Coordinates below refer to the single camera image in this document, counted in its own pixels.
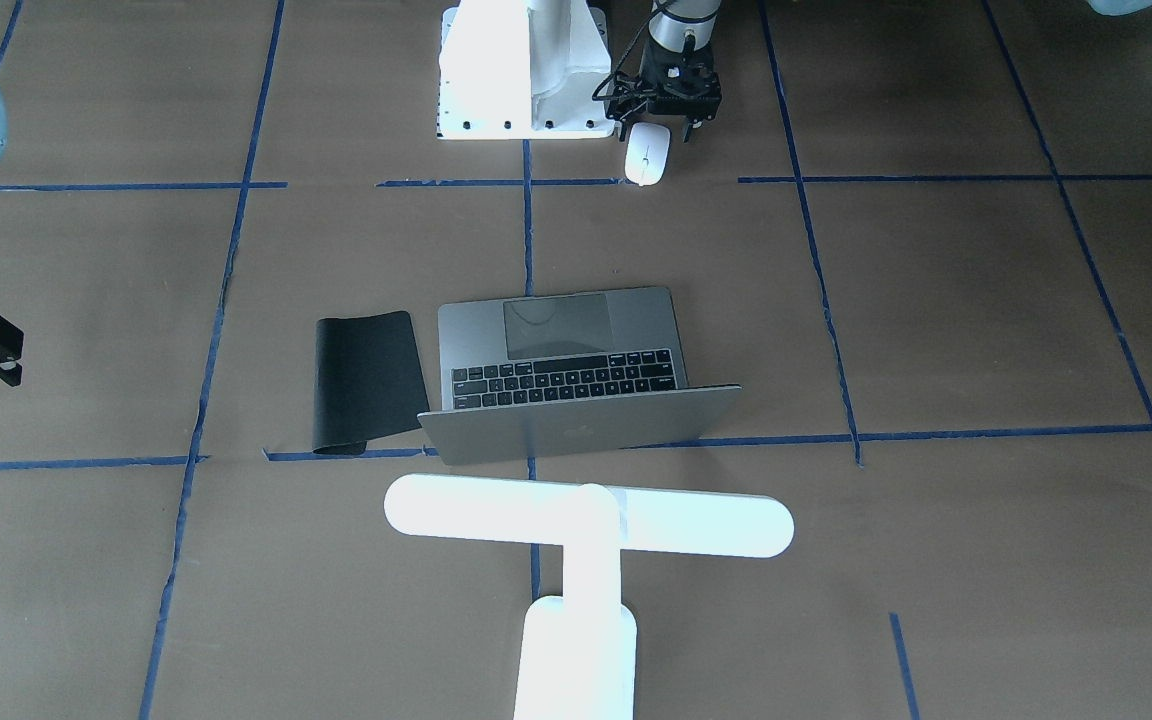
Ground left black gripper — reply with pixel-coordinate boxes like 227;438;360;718
604;45;722;138

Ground white computer mouse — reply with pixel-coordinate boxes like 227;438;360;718
623;122;672;187

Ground grey laptop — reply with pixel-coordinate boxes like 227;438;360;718
419;286;742;467

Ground black mouse pad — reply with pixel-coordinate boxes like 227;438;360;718
312;311;430;456

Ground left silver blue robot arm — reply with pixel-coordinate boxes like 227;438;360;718
598;1;1032;167

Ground white desk lamp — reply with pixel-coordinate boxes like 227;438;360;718
384;473;795;719

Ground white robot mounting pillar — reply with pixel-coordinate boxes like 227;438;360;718
435;1;614;141

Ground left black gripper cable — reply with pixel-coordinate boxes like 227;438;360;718
592;0;677;106

